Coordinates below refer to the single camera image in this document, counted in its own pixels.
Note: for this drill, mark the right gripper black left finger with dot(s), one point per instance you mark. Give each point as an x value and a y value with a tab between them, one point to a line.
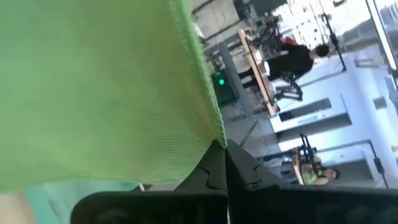
186	205

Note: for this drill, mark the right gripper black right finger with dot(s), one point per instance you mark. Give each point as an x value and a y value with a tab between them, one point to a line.
280	205

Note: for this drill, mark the light green microfiber towel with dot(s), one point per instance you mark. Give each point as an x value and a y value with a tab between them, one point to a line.
93	93

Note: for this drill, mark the black background robot arm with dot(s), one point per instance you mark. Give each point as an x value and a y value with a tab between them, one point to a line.
292	87
308	152

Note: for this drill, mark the teal plastic basket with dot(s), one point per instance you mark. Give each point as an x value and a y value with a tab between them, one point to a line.
49	202

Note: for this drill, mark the person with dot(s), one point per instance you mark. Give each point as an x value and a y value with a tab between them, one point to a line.
295	62
323	177

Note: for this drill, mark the black computer with green light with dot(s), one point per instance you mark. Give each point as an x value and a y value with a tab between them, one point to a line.
224	90

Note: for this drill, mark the wooden background table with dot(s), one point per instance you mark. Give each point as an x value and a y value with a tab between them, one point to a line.
258	74

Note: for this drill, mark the black station frame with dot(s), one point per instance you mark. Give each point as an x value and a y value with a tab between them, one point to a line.
333	40

